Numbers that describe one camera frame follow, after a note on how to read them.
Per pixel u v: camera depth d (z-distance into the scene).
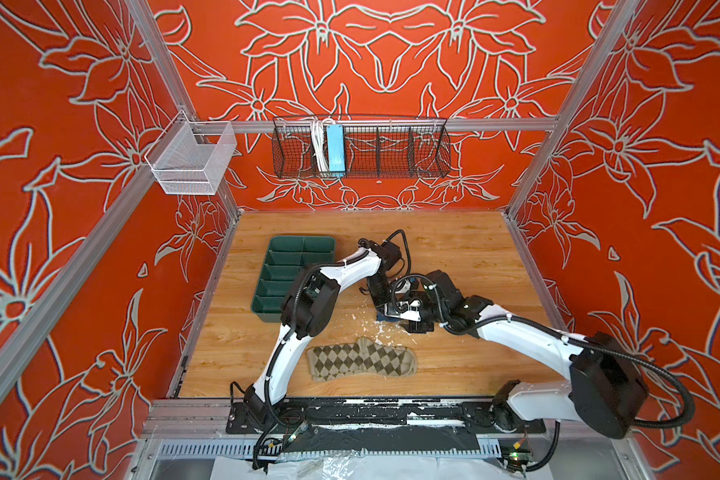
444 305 0.64
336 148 0.89
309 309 0.56
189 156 0.93
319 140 0.88
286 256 0.99
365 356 0.82
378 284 0.80
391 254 0.83
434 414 0.74
